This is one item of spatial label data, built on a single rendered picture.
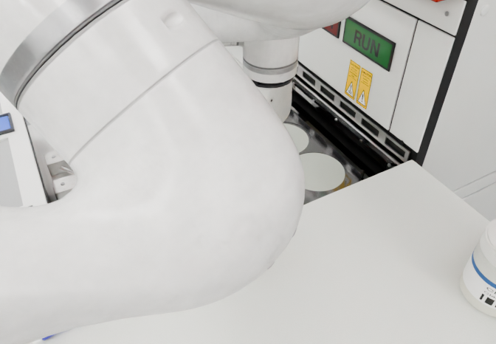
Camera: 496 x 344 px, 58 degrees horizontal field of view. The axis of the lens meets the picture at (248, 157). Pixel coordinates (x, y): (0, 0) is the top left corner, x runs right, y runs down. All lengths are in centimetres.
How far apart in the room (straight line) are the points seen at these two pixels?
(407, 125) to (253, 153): 57
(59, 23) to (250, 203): 11
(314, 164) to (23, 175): 48
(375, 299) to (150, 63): 44
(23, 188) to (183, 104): 57
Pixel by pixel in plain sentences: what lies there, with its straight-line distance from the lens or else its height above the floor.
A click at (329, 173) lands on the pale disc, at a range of 80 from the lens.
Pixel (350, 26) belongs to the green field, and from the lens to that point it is 80.
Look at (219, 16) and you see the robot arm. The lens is 55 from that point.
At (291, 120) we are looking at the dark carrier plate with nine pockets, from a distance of 91.
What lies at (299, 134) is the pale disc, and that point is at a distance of 87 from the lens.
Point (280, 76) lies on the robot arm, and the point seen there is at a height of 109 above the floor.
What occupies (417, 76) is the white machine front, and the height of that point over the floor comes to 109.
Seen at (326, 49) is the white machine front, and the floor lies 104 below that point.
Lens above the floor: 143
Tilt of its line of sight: 41 degrees down
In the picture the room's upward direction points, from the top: straight up
